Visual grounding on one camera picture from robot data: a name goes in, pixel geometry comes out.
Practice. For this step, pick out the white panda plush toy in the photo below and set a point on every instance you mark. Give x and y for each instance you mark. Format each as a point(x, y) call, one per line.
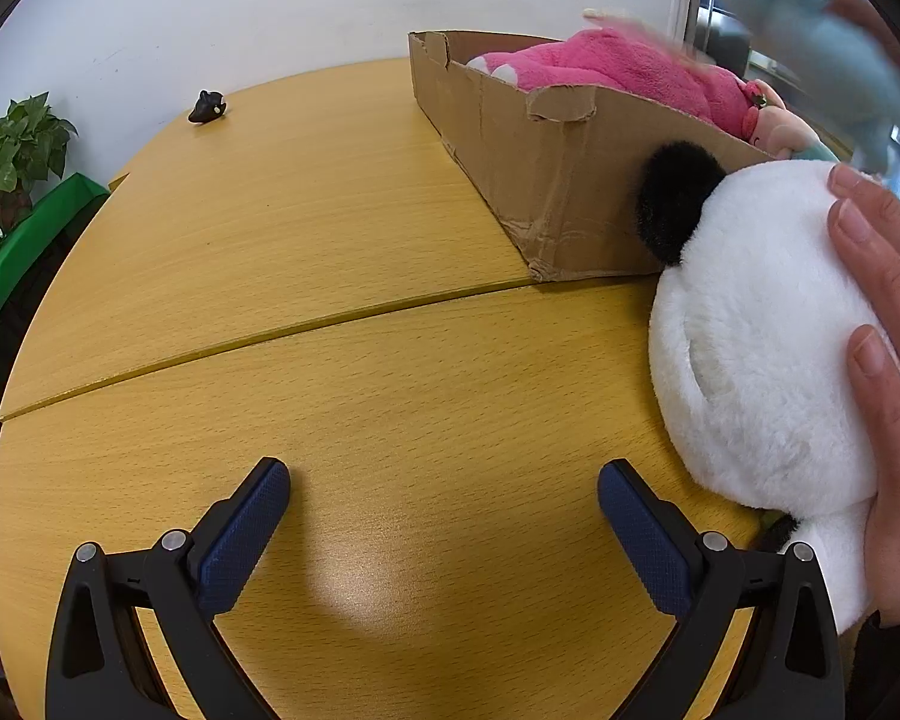
point(746, 347)

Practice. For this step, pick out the green cloth shelf cover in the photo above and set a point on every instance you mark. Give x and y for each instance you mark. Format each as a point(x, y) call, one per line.
point(61, 208)

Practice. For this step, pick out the person's bare hand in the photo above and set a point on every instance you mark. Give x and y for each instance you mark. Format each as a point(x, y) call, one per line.
point(864, 227)

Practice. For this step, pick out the green potted plant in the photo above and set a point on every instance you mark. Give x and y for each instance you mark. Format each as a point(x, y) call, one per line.
point(34, 144)

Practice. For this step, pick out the blue plush cat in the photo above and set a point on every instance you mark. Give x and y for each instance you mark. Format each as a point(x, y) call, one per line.
point(841, 65)

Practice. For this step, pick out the pink teal piglet plush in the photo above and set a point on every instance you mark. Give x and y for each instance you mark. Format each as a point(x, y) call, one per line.
point(773, 128)

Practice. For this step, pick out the brown cardboard box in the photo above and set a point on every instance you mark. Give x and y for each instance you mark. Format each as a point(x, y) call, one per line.
point(558, 167)

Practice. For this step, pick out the small black figurine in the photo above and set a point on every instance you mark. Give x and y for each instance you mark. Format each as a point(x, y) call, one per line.
point(209, 107)

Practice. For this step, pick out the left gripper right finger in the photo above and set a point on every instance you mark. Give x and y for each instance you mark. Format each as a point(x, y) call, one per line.
point(788, 665)

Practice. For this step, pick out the pink plush bear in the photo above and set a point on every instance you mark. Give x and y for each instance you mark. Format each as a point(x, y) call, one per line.
point(611, 58)

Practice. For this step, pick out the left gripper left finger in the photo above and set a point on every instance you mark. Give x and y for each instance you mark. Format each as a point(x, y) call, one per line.
point(100, 664)

